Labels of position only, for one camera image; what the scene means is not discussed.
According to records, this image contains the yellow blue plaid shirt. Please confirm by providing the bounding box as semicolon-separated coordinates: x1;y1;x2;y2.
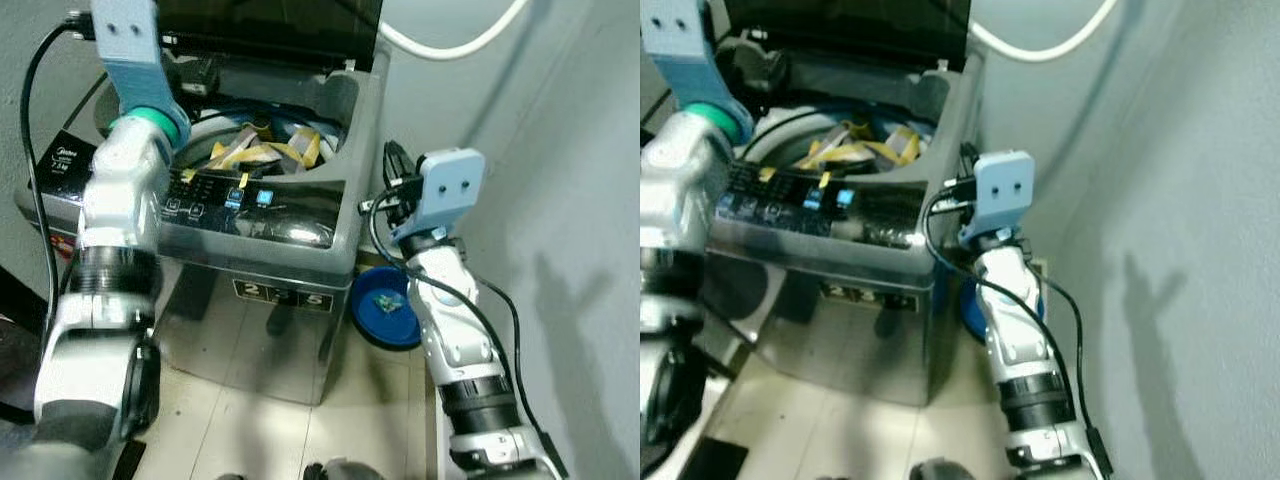
178;122;323;183
790;120;921;171

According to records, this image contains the grey top-load washing machine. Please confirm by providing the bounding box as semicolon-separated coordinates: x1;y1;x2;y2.
15;30;391;406
655;30;986;406

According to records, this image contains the dark glass washer lid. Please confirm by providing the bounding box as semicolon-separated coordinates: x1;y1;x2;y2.
722;0;973;71
155;0;384;71

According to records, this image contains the blue round basin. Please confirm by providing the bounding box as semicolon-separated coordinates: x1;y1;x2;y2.
350;265;426;351
958;275;1046;346

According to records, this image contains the dark robot foot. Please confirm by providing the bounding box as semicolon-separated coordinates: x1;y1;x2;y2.
305;458;386;480
910;458;976;480

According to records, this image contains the light blue right wrist camera mount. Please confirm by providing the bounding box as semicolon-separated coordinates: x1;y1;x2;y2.
390;148;488;243
958;150;1036;243

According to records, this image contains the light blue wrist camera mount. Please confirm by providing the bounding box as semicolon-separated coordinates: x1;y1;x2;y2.
640;0;753;141
958;150;1036;243
90;0;191;146
390;148;488;243

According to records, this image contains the light blue left wrist camera mount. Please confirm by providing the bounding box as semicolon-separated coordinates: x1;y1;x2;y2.
640;0;753;141
90;0;191;146

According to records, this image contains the white washer hose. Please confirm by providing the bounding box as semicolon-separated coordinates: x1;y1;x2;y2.
378;0;531;63
968;0;1121;63

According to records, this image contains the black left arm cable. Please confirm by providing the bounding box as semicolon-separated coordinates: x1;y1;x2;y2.
18;12;96;331

